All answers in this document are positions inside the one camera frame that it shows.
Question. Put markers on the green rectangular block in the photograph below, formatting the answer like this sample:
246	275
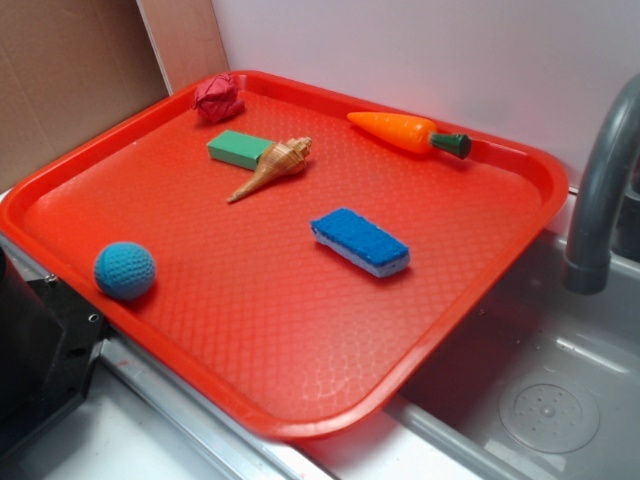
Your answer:
238	149

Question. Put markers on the crumpled red paper ball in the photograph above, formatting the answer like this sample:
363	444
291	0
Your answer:
217	99

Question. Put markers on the grey sink faucet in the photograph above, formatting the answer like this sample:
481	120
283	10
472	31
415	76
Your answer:
605	218

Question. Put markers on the red plastic tray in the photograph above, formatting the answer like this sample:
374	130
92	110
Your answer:
282	333

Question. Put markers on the brown cardboard panel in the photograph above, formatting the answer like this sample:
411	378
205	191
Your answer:
71	70

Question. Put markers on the blue dimpled ball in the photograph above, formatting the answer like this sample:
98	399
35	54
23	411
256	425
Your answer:
124	271

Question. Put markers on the tan spiral seashell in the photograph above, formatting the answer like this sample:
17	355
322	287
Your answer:
277	161

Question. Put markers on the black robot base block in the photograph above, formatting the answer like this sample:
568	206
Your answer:
50	339

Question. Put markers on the grey plastic sink basin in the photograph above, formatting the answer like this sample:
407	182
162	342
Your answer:
535	383

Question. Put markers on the blue sponge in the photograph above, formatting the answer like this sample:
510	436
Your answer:
361	242

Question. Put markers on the orange toy carrot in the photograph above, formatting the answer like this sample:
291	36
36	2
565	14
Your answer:
411	133

